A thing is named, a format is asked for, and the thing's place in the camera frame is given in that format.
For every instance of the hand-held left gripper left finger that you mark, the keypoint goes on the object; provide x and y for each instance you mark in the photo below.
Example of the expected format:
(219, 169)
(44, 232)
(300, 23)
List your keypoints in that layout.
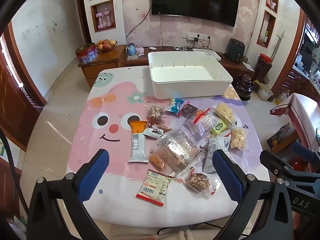
(96, 175)

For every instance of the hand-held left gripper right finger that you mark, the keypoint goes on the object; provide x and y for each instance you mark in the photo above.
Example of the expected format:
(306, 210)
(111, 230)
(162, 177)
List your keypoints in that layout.
(226, 177)

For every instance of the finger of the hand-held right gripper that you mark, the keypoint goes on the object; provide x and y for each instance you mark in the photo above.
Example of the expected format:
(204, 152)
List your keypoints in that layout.
(303, 152)
(275, 163)

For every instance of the clear nut bar packet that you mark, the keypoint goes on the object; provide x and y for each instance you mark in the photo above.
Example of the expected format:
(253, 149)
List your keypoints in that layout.
(200, 181)

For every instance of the grey foil snack packet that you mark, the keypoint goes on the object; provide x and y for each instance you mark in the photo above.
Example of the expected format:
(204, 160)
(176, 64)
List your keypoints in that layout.
(216, 146)

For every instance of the yellow crisp snack packet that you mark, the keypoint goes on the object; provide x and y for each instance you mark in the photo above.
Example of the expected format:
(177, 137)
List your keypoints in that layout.
(238, 138)

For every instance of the green label snack packet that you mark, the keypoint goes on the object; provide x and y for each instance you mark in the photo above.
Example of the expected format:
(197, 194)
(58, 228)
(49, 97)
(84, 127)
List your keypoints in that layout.
(220, 128)

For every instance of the orange white bar packet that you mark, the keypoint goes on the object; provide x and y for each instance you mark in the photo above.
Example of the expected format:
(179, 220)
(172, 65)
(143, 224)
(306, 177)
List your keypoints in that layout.
(137, 140)

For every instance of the clear packet with red stripe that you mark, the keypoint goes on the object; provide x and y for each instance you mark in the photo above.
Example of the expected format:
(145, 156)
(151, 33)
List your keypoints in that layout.
(202, 123)

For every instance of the large clear bread packet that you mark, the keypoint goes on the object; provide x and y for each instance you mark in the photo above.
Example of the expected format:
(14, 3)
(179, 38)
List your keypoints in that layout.
(175, 147)

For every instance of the white red biscuit packet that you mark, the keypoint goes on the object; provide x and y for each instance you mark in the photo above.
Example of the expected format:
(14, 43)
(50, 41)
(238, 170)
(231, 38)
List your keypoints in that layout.
(155, 187)

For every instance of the small orange snack packet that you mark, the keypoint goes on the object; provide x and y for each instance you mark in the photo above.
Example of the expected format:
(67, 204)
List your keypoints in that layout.
(157, 162)

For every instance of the clear rice cracker packet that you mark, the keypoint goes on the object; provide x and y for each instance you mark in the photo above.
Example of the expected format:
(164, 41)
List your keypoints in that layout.
(225, 111)

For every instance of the brown chocolate snack packet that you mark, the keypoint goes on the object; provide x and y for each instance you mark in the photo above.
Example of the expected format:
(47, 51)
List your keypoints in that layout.
(156, 130)

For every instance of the dark red date packet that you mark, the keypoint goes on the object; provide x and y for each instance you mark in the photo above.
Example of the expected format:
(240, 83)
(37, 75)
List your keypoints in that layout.
(189, 110)

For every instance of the clear nut mix packet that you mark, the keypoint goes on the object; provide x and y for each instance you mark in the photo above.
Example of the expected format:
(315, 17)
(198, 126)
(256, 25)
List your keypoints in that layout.
(155, 111)

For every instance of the blue white candy packet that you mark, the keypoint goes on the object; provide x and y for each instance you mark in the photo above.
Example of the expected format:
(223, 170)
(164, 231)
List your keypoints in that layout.
(175, 105)

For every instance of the white plastic storage bin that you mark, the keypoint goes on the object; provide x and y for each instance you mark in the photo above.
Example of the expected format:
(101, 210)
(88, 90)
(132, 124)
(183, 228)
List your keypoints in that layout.
(190, 77)

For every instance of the blue cardboard box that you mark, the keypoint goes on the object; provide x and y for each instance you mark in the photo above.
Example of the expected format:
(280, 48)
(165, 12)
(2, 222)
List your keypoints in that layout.
(277, 137)

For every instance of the white red cloth cover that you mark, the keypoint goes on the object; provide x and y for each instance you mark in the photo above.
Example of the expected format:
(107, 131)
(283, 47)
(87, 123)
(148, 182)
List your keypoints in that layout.
(305, 115)

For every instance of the cartoon printed tablecloth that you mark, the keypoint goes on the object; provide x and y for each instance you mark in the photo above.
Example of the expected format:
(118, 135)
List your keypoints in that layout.
(112, 120)

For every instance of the yellow oil bottle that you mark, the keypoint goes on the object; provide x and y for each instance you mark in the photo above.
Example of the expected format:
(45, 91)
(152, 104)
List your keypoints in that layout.
(282, 98)

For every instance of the cream plastic bucket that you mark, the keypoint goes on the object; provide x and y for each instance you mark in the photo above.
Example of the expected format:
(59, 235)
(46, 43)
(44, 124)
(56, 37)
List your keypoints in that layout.
(265, 93)

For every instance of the brown ceramic jar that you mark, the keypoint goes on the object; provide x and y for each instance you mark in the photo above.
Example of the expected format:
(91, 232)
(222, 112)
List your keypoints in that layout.
(245, 87)

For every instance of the wooden kitchen cabinet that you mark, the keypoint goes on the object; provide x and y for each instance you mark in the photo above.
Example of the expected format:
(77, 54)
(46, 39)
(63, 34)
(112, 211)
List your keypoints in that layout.
(307, 62)

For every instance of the tall container with red lid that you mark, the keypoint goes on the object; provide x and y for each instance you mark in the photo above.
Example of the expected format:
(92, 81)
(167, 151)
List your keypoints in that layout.
(263, 68)

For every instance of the white paper sheet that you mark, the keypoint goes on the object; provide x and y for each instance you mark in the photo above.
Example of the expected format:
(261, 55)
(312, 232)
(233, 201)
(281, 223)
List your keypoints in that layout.
(248, 66)

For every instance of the wooden side cabinet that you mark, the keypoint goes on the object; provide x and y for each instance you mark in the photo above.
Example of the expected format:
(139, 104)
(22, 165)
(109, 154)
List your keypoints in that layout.
(100, 65)

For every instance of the white mop pole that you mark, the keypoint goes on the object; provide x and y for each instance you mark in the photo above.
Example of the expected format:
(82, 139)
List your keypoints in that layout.
(278, 45)

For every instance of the brown wooden door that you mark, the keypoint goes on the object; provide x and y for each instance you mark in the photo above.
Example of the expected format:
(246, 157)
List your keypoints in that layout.
(15, 100)

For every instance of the wooden tv cabinet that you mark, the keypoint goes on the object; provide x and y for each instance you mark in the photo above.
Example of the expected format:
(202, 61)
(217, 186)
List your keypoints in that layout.
(135, 61)

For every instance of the dark green air fryer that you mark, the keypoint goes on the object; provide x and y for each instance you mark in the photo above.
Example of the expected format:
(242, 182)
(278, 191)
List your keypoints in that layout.
(234, 50)

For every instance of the red round tin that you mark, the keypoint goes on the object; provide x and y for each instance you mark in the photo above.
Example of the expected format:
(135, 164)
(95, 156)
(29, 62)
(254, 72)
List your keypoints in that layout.
(87, 53)

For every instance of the white set-top box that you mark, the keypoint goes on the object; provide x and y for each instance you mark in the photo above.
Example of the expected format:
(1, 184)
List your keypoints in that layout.
(208, 53)

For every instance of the blue snow globe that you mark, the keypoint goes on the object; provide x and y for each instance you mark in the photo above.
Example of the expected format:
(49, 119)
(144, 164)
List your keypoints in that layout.
(131, 49)

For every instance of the fruit bowl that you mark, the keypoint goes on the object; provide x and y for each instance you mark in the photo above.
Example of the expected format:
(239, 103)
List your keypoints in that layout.
(106, 45)

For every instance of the pink toy figure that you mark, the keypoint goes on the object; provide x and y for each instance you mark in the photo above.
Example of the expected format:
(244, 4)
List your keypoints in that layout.
(140, 50)

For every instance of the white cup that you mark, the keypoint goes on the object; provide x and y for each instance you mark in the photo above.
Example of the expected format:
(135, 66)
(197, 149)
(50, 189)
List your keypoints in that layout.
(272, 4)

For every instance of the pink dumbbell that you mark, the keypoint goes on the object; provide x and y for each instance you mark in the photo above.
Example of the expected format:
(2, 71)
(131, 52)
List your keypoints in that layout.
(108, 18)
(100, 20)

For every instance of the white wall sockets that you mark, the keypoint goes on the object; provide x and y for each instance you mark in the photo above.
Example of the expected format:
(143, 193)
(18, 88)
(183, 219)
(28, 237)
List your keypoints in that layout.
(190, 35)

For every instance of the black wall television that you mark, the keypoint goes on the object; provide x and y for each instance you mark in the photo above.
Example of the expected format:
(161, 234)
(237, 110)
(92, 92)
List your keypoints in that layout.
(195, 0)

